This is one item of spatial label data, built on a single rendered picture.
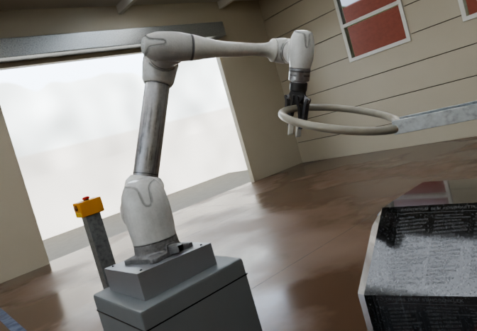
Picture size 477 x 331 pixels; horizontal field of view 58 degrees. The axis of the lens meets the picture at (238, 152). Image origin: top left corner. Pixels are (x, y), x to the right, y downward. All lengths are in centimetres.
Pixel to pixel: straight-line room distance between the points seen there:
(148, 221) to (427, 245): 91
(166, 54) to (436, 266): 115
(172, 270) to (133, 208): 24
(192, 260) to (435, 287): 76
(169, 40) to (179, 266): 80
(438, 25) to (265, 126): 406
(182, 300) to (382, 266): 68
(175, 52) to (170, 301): 86
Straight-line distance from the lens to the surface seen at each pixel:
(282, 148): 1013
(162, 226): 149
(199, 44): 167
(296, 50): 182
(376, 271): 160
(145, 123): 173
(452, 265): 149
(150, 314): 137
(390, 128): 160
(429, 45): 837
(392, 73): 874
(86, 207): 241
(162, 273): 144
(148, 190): 150
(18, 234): 739
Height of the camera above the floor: 123
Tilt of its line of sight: 3 degrees down
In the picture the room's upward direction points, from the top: 16 degrees counter-clockwise
